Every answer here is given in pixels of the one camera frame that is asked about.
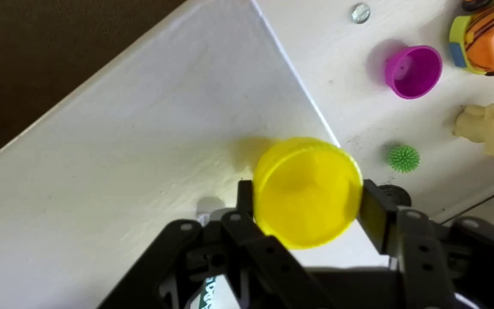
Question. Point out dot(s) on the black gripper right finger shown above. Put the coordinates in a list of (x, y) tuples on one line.
[(429, 263)]

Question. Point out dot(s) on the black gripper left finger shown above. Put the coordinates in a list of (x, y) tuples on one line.
[(247, 246)]

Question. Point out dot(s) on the yellow plastic cup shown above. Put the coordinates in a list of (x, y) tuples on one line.
[(308, 195)]

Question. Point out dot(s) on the green spiky ball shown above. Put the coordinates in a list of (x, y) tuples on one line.
[(404, 159)]

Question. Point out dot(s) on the yellow bunny toy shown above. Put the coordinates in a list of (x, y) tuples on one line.
[(493, 131)]

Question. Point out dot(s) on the magenta plastic cup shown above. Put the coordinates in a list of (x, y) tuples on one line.
[(416, 71)]

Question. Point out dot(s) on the low white counter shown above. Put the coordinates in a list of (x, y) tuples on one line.
[(326, 57)]

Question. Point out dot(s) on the orange toy car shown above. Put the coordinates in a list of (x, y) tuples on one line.
[(489, 37)]

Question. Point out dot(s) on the clear glass pebble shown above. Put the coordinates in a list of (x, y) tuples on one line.
[(361, 13)]

